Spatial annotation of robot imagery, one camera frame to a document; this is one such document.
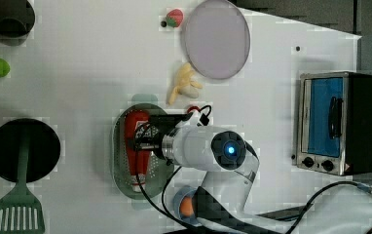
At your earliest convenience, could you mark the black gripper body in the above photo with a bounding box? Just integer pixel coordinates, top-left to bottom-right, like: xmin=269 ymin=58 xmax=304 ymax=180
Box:
xmin=134 ymin=114 xmax=186 ymax=159

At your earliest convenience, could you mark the green slotted spatula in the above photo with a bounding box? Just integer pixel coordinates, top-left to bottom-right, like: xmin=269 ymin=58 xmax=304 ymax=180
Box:
xmin=0 ymin=129 xmax=46 ymax=234

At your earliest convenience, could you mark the small red cap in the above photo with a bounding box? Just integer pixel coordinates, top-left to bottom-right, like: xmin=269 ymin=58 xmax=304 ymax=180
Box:
xmin=187 ymin=106 xmax=201 ymax=113

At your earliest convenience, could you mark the blue bowl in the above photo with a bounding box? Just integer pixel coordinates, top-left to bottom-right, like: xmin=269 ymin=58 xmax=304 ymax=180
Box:
xmin=172 ymin=186 xmax=199 ymax=226

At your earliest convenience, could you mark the red ketchup bottle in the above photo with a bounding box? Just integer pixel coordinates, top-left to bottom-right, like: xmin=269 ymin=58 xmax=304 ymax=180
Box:
xmin=124 ymin=110 xmax=150 ymax=192

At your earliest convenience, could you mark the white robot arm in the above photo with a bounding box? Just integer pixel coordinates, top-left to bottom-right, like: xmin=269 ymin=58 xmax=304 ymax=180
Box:
xmin=131 ymin=114 xmax=372 ymax=234

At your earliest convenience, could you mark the orange toy fruit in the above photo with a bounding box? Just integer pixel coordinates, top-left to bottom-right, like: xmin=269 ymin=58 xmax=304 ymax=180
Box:
xmin=179 ymin=197 xmax=194 ymax=216

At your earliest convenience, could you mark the green oval strainer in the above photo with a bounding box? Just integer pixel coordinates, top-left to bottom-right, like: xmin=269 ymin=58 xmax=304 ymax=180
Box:
xmin=110 ymin=103 xmax=174 ymax=200

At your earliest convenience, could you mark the red toy strawberry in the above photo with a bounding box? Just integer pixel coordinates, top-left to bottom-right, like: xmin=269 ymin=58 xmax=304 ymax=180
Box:
xmin=166 ymin=9 xmax=184 ymax=27

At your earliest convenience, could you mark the round grey plate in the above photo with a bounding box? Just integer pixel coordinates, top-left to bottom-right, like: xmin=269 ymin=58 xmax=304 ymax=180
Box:
xmin=183 ymin=0 xmax=250 ymax=79

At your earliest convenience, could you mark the black round pot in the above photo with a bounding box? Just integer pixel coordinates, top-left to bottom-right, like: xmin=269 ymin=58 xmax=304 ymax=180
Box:
xmin=0 ymin=118 xmax=61 ymax=182

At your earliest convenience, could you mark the peeled toy banana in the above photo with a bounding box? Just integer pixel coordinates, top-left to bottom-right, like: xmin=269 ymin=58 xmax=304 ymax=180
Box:
xmin=167 ymin=62 xmax=203 ymax=105

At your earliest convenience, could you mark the black cable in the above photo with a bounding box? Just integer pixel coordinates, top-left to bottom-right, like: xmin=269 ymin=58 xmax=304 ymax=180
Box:
xmin=134 ymin=104 xmax=372 ymax=234

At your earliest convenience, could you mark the silver toaster oven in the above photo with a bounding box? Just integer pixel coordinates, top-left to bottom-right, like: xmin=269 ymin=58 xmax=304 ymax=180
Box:
xmin=296 ymin=71 xmax=372 ymax=176

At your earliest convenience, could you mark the dark grey cup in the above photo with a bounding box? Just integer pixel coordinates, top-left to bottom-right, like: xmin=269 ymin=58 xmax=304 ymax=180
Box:
xmin=0 ymin=0 xmax=36 ymax=38

